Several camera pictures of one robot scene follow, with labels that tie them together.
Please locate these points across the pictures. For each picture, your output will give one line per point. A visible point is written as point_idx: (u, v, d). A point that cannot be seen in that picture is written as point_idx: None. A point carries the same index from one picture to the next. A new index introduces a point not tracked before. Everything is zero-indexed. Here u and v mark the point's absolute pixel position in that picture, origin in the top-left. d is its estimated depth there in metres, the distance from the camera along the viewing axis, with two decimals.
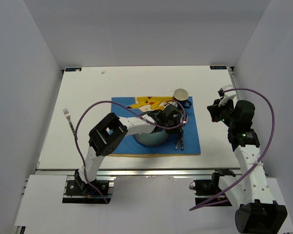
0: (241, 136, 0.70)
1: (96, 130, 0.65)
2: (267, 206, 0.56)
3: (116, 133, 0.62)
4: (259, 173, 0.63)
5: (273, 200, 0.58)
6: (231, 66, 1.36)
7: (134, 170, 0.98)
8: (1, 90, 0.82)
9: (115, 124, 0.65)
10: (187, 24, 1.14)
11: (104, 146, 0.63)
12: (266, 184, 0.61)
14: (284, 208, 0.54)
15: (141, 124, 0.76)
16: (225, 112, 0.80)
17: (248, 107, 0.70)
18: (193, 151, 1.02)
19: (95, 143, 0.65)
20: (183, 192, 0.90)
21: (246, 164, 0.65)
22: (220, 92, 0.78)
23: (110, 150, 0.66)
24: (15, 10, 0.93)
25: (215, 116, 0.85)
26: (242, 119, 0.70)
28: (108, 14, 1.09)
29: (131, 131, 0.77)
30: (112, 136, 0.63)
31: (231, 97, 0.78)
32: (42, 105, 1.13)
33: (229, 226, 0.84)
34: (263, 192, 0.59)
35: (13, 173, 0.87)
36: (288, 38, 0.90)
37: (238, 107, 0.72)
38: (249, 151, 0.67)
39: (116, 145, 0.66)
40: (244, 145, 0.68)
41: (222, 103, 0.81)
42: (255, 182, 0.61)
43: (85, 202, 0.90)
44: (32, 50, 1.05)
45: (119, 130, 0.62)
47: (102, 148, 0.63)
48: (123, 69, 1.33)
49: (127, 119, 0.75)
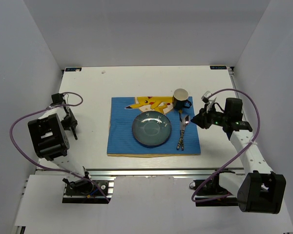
0: (235, 124, 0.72)
1: (38, 144, 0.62)
2: (266, 180, 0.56)
3: (52, 121, 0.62)
4: (254, 150, 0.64)
5: (271, 170, 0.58)
6: (231, 66, 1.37)
7: (134, 170, 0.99)
8: (1, 89, 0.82)
9: (43, 126, 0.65)
10: (187, 24, 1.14)
11: (60, 138, 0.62)
12: (262, 158, 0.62)
14: (282, 178, 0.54)
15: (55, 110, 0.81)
16: (215, 115, 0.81)
17: (236, 98, 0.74)
18: (192, 151, 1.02)
19: (52, 150, 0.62)
20: (183, 192, 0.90)
21: (241, 144, 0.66)
22: (203, 98, 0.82)
23: (66, 141, 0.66)
24: (14, 11, 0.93)
25: (208, 122, 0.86)
26: (233, 109, 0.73)
28: (108, 14, 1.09)
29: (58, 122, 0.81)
30: (52, 128, 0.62)
31: (215, 100, 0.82)
32: (43, 105, 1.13)
33: (230, 226, 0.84)
34: (261, 165, 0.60)
35: (13, 173, 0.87)
36: (288, 38, 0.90)
37: (226, 100, 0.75)
38: (243, 134, 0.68)
39: (64, 131, 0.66)
40: (239, 129, 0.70)
41: (208, 108, 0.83)
42: (251, 157, 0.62)
43: (85, 202, 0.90)
44: (32, 51, 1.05)
45: (50, 118, 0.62)
47: (61, 141, 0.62)
48: (123, 69, 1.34)
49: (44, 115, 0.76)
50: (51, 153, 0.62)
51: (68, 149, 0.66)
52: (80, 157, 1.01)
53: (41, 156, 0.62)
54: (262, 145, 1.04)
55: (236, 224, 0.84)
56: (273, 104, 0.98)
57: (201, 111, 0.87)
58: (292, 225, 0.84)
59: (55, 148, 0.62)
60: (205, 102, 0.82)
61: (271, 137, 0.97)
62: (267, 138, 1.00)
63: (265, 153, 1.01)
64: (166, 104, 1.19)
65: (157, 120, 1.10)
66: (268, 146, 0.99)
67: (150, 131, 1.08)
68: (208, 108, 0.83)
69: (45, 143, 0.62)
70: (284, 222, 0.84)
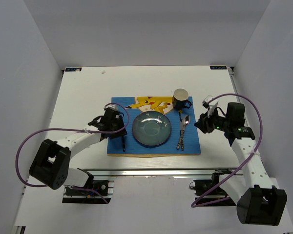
0: (237, 130, 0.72)
1: (37, 165, 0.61)
2: (267, 193, 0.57)
3: (59, 158, 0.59)
4: (256, 161, 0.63)
5: (273, 185, 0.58)
6: (231, 66, 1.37)
7: (133, 170, 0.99)
8: (0, 89, 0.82)
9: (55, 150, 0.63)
10: (187, 24, 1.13)
11: (52, 176, 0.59)
12: (264, 171, 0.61)
14: (283, 193, 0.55)
15: (87, 136, 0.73)
16: (217, 119, 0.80)
17: (238, 103, 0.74)
18: (192, 151, 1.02)
19: (41, 179, 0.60)
20: (183, 192, 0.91)
21: (243, 153, 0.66)
22: (204, 103, 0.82)
23: (61, 179, 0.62)
24: (15, 11, 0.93)
25: (208, 126, 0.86)
26: (235, 115, 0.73)
28: (108, 14, 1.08)
29: (76, 149, 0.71)
30: (55, 162, 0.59)
31: (216, 105, 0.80)
32: (42, 104, 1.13)
33: (230, 226, 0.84)
34: (262, 179, 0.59)
35: (13, 173, 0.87)
36: (288, 39, 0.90)
37: (228, 105, 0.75)
38: (246, 143, 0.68)
39: (65, 170, 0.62)
40: (240, 137, 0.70)
41: (210, 114, 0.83)
42: (253, 169, 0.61)
43: (85, 202, 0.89)
44: (32, 52, 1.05)
45: (60, 154, 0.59)
47: (52, 180, 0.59)
48: (123, 69, 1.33)
49: (67, 138, 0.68)
50: (40, 181, 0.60)
51: (57, 187, 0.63)
52: (80, 157, 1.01)
53: (32, 175, 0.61)
54: (262, 145, 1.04)
55: (236, 224, 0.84)
56: (272, 104, 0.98)
57: (204, 115, 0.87)
58: (292, 225, 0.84)
59: (45, 181, 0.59)
60: (206, 107, 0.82)
61: (271, 137, 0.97)
62: (267, 138, 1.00)
63: (265, 153, 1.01)
64: (166, 104, 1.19)
65: (157, 120, 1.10)
66: (268, 146, 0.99)
67: (150, 131, 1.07)
68: (210, 113, 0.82)
69: (42, 170, 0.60)
70: (284, 222, 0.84)
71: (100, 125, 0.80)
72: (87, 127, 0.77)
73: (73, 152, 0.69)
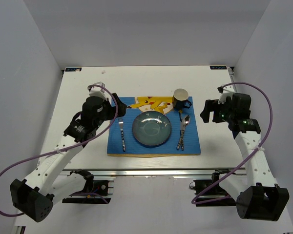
0: (242, 123, 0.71)
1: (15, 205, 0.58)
2: (268, 190, 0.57)
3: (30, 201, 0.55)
4: (260, 158, 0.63)
5: (275, 183, 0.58)
6: (231, 66, 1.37)
7: (134, 170, 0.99)
8: (0, 89, 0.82)
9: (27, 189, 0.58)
10: (187, 24, 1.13)
11: (33, 213, 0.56)
12: (268, 168, 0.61)
14: (286, 192, 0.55)
15: (60, 160, 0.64)
16: (223, 107, 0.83)
17: (243, 94, 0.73)
18: (193, 151, 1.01)
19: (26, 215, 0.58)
20: (183, 192, 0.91)
21: (247, 148, 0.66)
22: (219, 87, 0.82)
23: (46, 210, 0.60)
24: (14, 10, 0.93)
25: (215, 114, 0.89)
26: (240, 106, 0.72)
28: (108, 14, 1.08)
29: (55, 175, 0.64)
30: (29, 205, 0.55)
31: (230, 92, 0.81)
32: (42, 104, 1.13)
33: (230, 226, 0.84)
34: (265, 176, 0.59)
35: (13, 173, 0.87)
36: (288, 38, 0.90)
37: (233, 96, 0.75)
38: (250, 137, 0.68)
39: (46, 203, 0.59)
40: (245, 131, 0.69)
41: (221, 101, 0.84)
42: (256, 166, 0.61)
43: (85, 202, 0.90)
44: (32, 52, 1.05)
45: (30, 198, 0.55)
47: (34, 217, 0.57)
48: (123, 70, 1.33)
49: (36, 172, 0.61)
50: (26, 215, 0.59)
51: (45, 216, 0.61)
52: (80, 158, 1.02)
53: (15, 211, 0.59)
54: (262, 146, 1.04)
55: (236, 224, 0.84)
56: (272, 104, 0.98)
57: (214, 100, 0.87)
58: (292, 225, 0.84)
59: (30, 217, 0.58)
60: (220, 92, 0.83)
61: (271, 137, 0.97)
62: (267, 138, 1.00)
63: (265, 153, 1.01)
64: (166, 104, 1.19)
65: (157, 120, 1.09)
66: (268, 146, 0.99)
67: (150, 131, 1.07)
68: (221, 101, 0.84)
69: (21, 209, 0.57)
70: (284, 222, 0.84)
71: (80, 129, 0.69)
72: (61, 143, 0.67)
73: (52, 180, 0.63)
